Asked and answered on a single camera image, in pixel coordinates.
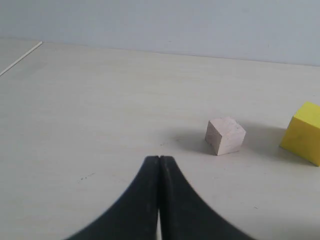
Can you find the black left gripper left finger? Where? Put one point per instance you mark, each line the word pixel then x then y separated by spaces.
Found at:
pixel 134 216

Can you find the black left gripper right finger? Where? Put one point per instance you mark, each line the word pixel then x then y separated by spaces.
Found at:
pixel 183 214

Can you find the small wooden cube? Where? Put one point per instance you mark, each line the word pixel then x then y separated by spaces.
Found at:
pixel 224 135

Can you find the yellow painted cube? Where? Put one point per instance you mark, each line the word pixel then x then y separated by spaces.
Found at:
pixel 302 136

